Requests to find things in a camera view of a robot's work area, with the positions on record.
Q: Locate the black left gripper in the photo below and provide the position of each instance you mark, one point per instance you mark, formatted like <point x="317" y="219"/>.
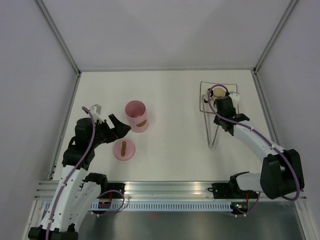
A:
<point x="120" y="131"/>

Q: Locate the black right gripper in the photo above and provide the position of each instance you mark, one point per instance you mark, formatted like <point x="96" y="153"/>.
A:
<point x="216" y="120"/>

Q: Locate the round beige bun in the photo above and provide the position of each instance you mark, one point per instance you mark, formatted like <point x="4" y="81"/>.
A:
<point x="219" y="92"/>

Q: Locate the sushi roll piece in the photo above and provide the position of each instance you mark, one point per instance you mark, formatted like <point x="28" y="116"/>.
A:
<point x="209" y="93"/>
<point x="205" y="99"/>

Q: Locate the metal tongs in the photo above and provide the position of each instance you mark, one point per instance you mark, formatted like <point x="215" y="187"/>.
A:
<point x="210" y="142"/>

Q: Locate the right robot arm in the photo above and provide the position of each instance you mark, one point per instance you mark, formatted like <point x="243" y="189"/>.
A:
<point x="281" y="174"/>

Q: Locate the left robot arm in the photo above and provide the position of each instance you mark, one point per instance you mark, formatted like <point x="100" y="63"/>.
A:
<point x="77" y="188"/>

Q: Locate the pink lunch box lid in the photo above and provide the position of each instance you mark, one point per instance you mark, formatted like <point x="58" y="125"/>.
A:
<point x="124" y="150"/>

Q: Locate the pink cylindrical lunch box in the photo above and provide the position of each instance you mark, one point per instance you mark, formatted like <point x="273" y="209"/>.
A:
<point x="136" y="113"/>

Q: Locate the white square plate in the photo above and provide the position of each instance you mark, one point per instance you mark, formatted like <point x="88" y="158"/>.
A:
<point x="207" y="85"/>

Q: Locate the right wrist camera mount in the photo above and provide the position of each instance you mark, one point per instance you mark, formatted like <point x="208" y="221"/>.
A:
<point x="235" y="97"/>

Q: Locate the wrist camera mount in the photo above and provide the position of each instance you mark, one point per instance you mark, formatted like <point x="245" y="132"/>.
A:
<point x="235" y="97"/>
<point x="95" y="110"/>

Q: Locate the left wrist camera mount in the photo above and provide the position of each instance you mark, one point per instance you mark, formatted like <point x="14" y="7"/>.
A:
<point x="95" y="110"/>

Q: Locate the white cable duct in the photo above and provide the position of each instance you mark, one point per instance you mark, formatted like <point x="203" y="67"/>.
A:
<point x="177" y="206"/>

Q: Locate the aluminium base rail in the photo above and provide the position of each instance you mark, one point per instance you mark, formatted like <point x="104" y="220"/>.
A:
<point x="157" y="190"/>

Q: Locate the right frame post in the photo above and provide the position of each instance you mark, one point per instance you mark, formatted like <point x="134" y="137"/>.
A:
<point x="275" y="34"/>

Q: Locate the frame post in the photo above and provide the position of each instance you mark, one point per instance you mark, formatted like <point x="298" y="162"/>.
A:
<point x="57" y="35"/>
<point x="275" y="34"/>

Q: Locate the left frame post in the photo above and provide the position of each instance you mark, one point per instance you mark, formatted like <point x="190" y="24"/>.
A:
<point x="57" y="35"/>

